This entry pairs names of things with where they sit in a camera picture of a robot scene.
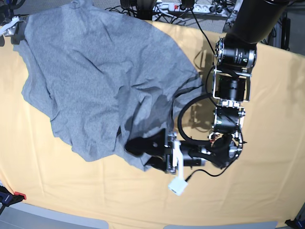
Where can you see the yellow tablecloth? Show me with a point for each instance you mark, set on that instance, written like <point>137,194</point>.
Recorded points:
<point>266,183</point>

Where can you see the black clamp right corner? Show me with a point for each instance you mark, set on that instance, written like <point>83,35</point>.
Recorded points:
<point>295,224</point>

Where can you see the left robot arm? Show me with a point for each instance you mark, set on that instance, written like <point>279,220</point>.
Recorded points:
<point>235,57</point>

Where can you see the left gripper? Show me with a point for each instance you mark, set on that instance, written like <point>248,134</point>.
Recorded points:
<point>162,149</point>

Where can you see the white power strip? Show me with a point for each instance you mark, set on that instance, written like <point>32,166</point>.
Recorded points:
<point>202,9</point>

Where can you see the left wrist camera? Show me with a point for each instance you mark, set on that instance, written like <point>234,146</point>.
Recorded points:
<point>177,186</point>

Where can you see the grey t-shirt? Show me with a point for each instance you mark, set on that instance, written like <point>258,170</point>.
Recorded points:
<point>104,78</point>

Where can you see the red and black clamp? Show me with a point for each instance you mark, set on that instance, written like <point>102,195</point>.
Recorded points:
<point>7,198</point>

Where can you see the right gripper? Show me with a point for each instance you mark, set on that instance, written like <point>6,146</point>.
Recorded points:
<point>13,28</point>

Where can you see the black caster wheel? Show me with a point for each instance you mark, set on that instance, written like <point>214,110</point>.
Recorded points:
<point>144,8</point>

